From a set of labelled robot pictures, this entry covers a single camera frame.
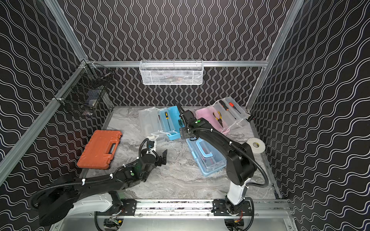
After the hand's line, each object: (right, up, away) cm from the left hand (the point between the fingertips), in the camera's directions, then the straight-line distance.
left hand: (160, 148), depth 82 cm
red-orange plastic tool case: (-39, -2, +8) cm, 40 cm away
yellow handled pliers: (+38, +16, +20) cm, 46 cm away
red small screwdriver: (+49, +27, +23) cm, 60 cm away
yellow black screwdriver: (+1, +18, +21) cm, 28 cm away
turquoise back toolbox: (+5, +20, +31) cm, 38 cm away
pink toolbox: (+41, +21, +22) cm, 51 cm away
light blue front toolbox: (+27, -6, 0) cm, 27 cm away
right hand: (+17, +9, +7) cm, 21 cm away
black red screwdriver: (+43, +26, +22) cm, 55 cm away
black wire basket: (-52, +35, +12) cm, 64 cm away
